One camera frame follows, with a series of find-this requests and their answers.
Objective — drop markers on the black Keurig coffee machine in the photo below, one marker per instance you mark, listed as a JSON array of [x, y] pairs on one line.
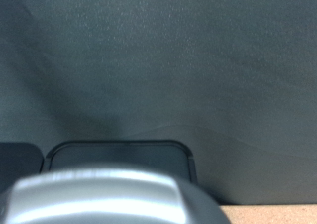
[[119, 154]]

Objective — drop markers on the Keurig water reservoir black lid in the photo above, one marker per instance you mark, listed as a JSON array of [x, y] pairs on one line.
[[20, 161]]

